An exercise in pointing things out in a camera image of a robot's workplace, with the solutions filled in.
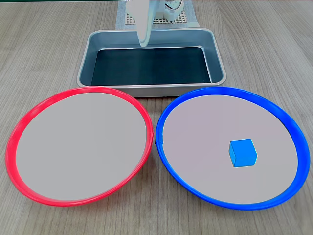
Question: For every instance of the pale perforated base plate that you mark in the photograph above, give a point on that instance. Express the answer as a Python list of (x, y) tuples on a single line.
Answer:
[(182, 17)]

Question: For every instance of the blue cube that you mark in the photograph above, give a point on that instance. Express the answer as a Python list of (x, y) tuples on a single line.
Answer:
[(243, 154)]

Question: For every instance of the black tray mat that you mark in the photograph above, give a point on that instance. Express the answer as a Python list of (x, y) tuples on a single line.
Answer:
[(151, 66)]

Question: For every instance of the steel tray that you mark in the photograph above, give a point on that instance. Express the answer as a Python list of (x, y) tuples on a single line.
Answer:
[(217, 66)]

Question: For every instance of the red-rimmed white plate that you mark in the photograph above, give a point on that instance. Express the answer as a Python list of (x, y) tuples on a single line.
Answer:
[(80, 147)]

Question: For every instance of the blue-rimmed white plate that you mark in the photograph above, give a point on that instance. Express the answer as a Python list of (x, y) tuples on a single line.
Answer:
[(195, 137)]

